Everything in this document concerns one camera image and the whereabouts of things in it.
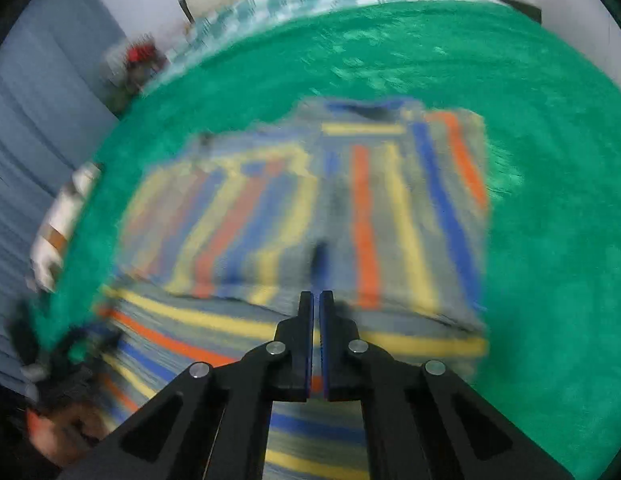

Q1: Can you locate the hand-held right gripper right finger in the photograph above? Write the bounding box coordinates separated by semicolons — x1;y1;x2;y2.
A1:
319;291;575;480

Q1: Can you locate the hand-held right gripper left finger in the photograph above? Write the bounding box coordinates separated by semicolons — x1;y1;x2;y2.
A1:
58;291;315;480

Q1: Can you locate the striped knit sweater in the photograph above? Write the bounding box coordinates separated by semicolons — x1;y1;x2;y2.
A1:
93;97;491;480

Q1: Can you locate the pile of clothes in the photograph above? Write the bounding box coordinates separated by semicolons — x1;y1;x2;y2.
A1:
100;32;168;111

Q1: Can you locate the person's left hand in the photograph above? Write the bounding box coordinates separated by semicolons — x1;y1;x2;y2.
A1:
25;402;108;468

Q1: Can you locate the patchwork patterned cushion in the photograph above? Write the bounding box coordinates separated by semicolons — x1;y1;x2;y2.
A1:
30;162;101;293

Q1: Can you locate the blue-grey curtain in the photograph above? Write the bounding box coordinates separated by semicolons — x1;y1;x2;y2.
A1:
0;0;128;396

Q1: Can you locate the green floral blanket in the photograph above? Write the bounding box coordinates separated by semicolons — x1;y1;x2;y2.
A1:
28;0;621;476

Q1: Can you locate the dark nightstand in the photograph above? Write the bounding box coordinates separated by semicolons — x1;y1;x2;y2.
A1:
493;0;541;23

